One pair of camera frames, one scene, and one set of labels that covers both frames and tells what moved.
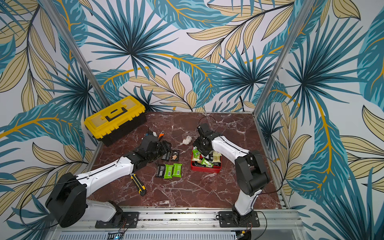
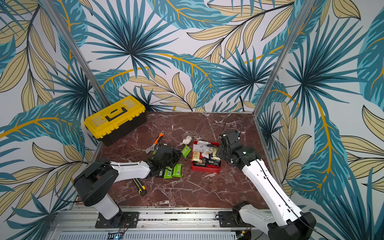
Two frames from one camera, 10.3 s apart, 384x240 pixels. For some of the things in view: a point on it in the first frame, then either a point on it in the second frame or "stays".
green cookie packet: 177,170 stays
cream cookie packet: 216,156 stays
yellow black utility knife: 138,184 stays
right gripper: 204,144 → 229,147
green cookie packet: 168,171 stays
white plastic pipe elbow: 187,141 stays
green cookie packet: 207,164 → 186,151
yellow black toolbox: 113,124 stays
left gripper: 164,147 → 177,155
